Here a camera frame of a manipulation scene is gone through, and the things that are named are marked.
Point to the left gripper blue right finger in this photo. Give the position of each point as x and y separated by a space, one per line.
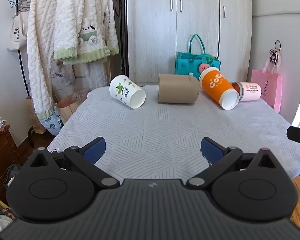
221 159

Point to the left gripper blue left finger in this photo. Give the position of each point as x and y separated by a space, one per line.
85 158

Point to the pink clinic cup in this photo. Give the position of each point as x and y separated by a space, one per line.
247 91

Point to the orange paper cup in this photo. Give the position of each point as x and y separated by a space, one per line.
217 87

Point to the white cup with green print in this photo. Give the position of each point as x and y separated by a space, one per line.
126 91

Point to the beige cylindrical cup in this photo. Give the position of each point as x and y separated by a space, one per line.
179 89

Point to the brown paper bag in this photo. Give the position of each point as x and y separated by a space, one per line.
69 105

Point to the white patterned tablecloth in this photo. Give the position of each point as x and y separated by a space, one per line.
162 141

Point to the pink paper gift bag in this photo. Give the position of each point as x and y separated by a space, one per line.
271 83

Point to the dark wooden cabinet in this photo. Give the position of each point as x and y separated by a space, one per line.
8 154

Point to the teal felt handbag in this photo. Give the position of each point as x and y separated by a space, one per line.
192 64

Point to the white canvas tote bag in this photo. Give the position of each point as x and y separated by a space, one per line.
17 38

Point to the cream fluffy robe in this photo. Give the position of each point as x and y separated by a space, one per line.
71 31

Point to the white wardrobe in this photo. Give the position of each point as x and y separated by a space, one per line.
157 30

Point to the black clothes rack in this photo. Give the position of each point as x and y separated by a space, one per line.
21 6

